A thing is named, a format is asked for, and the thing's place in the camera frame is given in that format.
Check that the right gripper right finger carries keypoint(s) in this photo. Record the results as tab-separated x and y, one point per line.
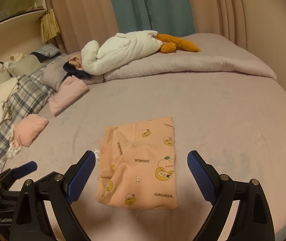
253	220

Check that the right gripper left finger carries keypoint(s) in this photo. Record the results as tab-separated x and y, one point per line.
31	221

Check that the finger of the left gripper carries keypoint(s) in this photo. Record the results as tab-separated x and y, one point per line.
22	171

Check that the orange printed baby garment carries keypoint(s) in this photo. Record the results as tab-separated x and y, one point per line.
137	165

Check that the white frilly cloth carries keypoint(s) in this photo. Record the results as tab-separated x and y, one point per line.
14	149

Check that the folded salmon fleece garment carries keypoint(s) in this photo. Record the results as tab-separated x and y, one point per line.
27	130

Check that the folded pink ribbed garment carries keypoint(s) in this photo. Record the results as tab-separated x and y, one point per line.
70	90

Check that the grey plain pillow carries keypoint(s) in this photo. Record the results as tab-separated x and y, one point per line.
54	73

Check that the beige pillow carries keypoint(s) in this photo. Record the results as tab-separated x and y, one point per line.
26	66

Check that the small plush toys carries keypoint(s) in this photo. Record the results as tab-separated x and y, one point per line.
13	59

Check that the dark navy garment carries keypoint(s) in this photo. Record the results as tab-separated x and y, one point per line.
72	71

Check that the striped folded cloth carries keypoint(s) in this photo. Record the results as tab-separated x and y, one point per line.
45	52

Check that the white goose plush toy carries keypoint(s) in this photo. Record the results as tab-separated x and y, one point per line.
124	48

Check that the mauve folded duvet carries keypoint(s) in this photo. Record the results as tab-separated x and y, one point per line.
217	54

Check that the teal curtain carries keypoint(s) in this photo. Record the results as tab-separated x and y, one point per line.
173	17

